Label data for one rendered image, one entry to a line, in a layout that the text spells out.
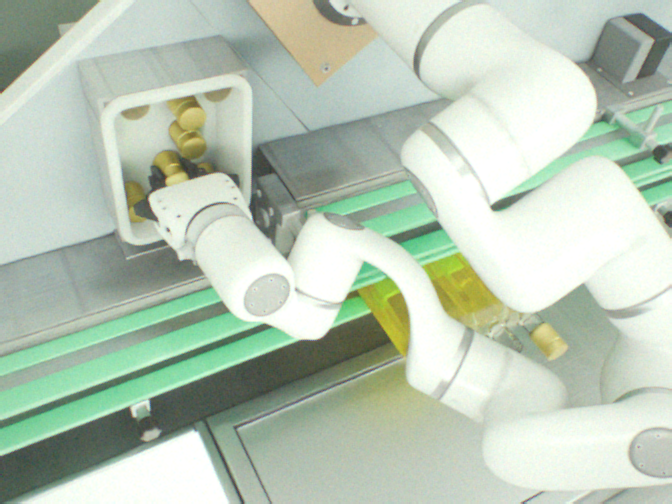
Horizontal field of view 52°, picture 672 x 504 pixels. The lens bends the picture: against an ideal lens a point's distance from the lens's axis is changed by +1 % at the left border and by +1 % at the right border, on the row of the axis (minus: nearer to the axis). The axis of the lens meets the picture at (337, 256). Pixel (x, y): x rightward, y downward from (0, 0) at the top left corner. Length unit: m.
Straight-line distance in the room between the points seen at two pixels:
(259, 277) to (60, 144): 0.35
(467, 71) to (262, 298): 0.29
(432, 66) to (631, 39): 0.67
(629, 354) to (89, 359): 0.62
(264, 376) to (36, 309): 0.37
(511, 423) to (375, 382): 0.45
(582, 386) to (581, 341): 0.10
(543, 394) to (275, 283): 0.28
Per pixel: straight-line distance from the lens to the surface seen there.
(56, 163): 0.92
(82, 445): 1.09
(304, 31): 0.82
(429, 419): 1.08
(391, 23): 0.72
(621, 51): 1.32
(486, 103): 0.61
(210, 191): 0.82
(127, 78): 0.81
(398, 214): 0.95
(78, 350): 0.93
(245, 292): 0.67
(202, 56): 0.85
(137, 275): 0.96
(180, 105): 0.86
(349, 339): 1.17
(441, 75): 0.67
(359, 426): 1.05
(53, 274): 0.98
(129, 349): 0.91
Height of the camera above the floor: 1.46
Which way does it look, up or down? 33 degrees down
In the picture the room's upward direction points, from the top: 145 degrees clockwise
